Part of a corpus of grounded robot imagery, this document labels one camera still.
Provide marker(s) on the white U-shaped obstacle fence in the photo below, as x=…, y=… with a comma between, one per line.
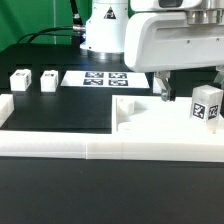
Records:
x=202, y=147

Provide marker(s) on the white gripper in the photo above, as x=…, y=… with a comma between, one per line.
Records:
x=165, y=41

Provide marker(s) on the white square table top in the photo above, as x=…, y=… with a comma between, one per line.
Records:
x=149, y=114

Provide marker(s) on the white sheet with markers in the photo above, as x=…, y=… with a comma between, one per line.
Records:
x=104, y=79

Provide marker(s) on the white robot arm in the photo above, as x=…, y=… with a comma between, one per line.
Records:
x=106, y=28

